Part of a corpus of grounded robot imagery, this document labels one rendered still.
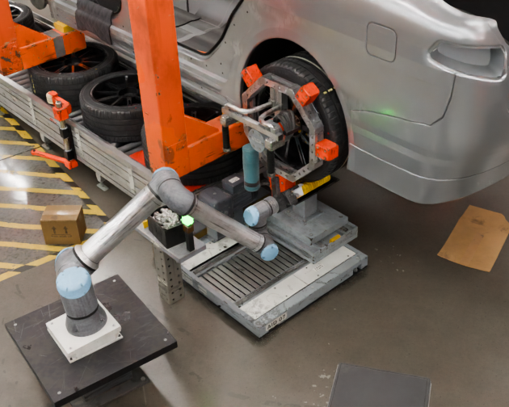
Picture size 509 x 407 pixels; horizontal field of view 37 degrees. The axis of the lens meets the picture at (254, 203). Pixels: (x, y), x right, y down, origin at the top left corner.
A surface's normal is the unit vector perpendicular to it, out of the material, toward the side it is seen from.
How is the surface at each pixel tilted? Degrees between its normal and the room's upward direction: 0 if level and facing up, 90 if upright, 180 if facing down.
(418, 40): 90
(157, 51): 90
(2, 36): 90
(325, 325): 0
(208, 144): 90
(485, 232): 2
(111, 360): 0
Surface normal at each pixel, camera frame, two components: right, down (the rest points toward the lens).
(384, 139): -0.74, 0.41
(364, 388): -0.04, -0.82
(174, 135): 0.67, 0.40
